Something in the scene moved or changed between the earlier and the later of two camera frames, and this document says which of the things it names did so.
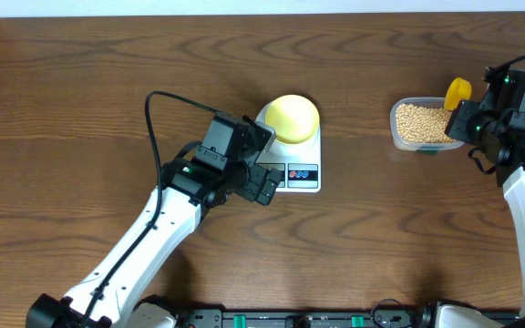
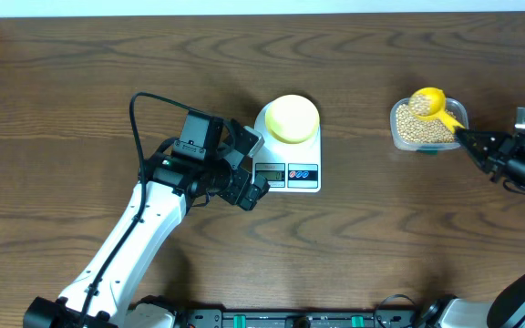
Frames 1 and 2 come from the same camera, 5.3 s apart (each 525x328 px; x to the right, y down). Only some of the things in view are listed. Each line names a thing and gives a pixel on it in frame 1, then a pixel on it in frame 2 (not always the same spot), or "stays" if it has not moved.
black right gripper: (457, 127) to (499, 152)
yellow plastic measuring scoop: (458, 89) to (429, 102)
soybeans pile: (417, 124) stays
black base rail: (388, 313) stays
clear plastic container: (419, 124) stays
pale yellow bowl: (294, 117) stays
